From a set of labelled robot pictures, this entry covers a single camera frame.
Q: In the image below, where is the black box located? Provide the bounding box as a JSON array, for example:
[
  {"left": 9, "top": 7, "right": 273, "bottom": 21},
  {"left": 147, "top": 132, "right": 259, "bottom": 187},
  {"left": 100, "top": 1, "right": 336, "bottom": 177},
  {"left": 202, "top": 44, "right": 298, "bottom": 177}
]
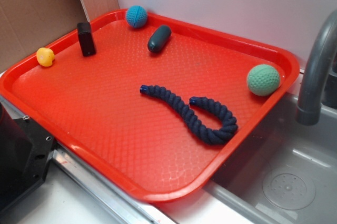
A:
[{"left": 77, "top": 22, "right": 96, "bottom": 57}]

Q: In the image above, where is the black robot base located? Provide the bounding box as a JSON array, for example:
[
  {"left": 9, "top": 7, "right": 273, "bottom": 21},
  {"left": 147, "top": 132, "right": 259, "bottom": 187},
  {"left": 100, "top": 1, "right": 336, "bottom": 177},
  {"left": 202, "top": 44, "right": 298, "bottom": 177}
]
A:
[{"left": 1, "top": 105, "right": 56, "bottom": 215}]

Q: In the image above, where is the red plastic tray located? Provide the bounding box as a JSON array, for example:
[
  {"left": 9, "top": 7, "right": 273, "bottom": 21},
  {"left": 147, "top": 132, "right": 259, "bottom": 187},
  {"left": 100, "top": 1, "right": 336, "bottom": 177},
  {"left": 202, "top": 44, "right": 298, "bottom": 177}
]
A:
[{"left": 1, "top": 10, "right": 300, "bottom": 202}]

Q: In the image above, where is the dark green capsule toy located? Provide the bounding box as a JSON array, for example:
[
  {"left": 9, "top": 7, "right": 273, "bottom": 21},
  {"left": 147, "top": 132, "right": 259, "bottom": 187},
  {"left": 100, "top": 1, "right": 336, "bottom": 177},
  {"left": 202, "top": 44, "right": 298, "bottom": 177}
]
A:
[{"left": 147, "top": 25, "right": 172, "bottom": 53}]

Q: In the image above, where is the blue textured ball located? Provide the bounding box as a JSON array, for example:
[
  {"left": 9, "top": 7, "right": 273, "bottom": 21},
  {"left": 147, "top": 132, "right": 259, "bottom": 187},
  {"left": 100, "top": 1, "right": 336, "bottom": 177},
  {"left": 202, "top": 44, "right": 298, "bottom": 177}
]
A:
[{"left": 125, "top": 5, "right": 147, "bottom": 28}]

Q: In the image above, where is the green textured ball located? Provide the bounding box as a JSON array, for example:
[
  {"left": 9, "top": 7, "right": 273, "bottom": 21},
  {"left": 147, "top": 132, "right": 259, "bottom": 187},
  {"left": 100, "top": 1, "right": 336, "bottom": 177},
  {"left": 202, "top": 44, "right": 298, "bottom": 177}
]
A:
[{"left": 246, "top": 64, "right": 281, "bottom": 96}]

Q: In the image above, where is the yellow rubber toy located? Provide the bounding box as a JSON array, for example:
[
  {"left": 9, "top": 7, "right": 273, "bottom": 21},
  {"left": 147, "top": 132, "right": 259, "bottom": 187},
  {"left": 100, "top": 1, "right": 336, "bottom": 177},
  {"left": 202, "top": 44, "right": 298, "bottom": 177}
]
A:
[{"left": 36, "top": 47, "right": 55, "bottom": 67}]

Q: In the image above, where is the grey plastic sink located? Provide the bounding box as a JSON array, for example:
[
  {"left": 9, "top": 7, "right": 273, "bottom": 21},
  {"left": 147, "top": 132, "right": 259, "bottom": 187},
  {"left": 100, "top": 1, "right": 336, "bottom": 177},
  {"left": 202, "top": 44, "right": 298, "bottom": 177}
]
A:
[{"left": 205, "top": 95, "right": 336, "bottom": 223}]

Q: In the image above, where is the grey faucet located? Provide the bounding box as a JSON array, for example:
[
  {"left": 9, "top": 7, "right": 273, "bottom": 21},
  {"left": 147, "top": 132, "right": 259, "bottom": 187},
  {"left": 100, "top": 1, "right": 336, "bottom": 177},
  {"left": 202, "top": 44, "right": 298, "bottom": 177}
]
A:
[{"left": 295, "top": 11, "right": 336, "bottom": 126}]

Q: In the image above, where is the brown cardboard panel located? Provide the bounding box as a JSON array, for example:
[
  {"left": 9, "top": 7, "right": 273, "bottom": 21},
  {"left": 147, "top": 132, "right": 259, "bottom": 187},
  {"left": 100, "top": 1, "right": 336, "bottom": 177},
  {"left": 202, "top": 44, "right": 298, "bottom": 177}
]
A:
[{"left": 1, "top": 0, "right": 119, "bottom": 72}]

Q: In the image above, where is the navy blue braided rope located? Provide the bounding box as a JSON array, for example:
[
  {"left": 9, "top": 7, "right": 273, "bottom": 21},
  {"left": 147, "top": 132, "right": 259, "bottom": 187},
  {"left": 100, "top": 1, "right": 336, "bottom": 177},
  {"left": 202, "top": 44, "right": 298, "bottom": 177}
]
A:
[{"left": 140, "top": 84, "right": 239, "bottom": 146}]

